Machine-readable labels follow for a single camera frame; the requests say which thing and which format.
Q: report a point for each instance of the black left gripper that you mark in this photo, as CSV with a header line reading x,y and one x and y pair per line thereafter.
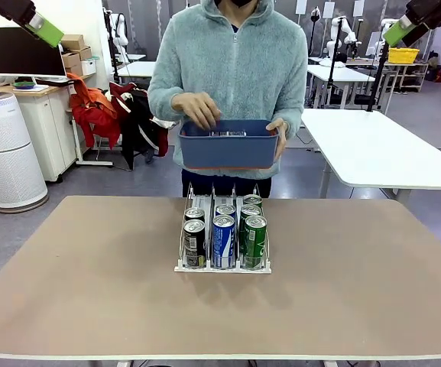
x,y
11,8

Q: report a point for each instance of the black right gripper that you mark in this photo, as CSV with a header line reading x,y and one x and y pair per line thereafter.
x,y
428,15

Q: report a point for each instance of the blue plastic bin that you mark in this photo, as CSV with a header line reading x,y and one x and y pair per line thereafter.
x,y
227,153

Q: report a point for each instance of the bright green beverage can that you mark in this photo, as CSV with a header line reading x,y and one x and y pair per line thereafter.
x,y
256,244

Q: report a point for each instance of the person's left forearm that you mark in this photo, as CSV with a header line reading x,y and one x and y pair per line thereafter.
x,y
296,114

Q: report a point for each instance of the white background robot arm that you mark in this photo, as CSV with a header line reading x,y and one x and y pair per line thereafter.
x,y
336,34
380,42
120,34

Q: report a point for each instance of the dark green beverage can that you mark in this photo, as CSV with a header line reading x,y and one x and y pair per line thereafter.
x,y
252,199
250,210

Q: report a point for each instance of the black beverage can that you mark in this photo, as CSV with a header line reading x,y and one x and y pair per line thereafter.
x,y
194,213
194,244

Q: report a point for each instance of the blue beverage can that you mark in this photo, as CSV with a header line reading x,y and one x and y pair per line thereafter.
x,y
224,244
225,209

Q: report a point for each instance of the person's left hand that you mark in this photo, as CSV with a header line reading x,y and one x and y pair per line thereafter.
x,y
282,134

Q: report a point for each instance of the person's right hand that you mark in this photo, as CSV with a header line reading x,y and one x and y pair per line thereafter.
x,y
197,107

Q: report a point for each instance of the yellow crate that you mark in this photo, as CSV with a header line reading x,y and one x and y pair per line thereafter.
x,y
403,55

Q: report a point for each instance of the cardboard box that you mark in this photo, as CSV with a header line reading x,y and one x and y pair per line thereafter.
x,y
84,53
70,60
72,41

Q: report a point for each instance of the black computer monitor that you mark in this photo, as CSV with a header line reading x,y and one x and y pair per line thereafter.
x,y
17,53

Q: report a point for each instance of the black tripod pole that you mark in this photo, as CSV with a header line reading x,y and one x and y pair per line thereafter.
x,y
333,65
380,69

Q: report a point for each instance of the wooden shelf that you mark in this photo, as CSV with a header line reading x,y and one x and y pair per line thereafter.
x,y
415,76

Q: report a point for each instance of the small white box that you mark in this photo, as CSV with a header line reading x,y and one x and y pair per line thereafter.
x,y
89,67

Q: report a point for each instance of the green plate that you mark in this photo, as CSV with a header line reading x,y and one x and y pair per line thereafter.
x,y
23,85

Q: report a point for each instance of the red fire extinguisher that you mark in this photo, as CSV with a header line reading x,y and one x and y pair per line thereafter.
x,y
437,74

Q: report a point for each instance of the white background table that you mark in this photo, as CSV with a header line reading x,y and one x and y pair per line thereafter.
x,y
136,70
338,74

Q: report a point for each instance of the orange jacket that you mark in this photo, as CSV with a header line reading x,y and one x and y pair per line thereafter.
x,y
94,111

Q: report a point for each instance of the large white table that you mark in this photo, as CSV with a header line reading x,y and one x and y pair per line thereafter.
x,y
373,149

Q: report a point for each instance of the white air purifier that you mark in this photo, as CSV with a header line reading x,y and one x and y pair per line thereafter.
x,y
6,153

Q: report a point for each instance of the red and black jacket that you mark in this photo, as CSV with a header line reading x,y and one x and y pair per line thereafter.
x,y
136,126

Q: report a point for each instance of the black face mask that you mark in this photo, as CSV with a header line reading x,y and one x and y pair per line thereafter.
x,y
245,2

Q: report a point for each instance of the person in teal fleece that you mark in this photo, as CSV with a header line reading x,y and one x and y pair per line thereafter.
x,y
231,69

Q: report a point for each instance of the black trousers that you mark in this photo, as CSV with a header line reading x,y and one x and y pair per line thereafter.
x,y
205,185

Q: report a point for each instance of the white wall paper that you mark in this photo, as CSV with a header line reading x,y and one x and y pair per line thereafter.
x,y
358,8
328,10
301,7

